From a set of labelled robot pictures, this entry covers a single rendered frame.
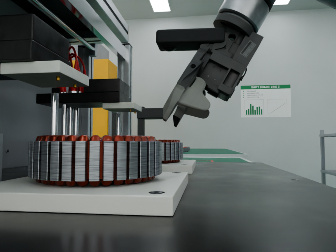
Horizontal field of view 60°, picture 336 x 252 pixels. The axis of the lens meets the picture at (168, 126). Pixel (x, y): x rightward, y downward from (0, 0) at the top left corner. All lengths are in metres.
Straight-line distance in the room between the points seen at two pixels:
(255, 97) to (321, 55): 1.41
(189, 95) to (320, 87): 5.64
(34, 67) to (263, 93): 5.55
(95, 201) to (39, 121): 0.49
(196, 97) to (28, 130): 0.35
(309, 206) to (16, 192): 0.20
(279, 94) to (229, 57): 5.34
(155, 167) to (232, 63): 0.28
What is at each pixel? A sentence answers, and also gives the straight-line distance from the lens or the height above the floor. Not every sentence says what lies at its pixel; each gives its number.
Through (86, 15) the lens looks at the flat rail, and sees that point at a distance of 0.52.
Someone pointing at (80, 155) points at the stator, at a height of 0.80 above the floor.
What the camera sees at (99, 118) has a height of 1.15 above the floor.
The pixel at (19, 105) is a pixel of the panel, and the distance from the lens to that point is 0.61.
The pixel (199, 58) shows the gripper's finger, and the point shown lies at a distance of 0.46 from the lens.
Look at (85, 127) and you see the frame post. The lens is 0.72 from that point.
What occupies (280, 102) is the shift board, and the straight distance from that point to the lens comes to 5.79.
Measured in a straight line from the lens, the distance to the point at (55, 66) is 0.26.
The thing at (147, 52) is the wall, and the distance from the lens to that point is 5.96.
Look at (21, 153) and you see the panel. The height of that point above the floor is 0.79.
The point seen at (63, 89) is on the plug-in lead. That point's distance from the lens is 0.54.
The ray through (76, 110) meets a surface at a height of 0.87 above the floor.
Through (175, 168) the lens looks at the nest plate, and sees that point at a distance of 0.42.
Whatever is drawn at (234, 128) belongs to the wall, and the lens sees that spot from 5.60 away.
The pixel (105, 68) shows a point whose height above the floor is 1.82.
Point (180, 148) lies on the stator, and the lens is 0.47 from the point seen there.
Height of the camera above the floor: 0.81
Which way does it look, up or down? 3 degrees up
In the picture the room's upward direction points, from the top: straight up
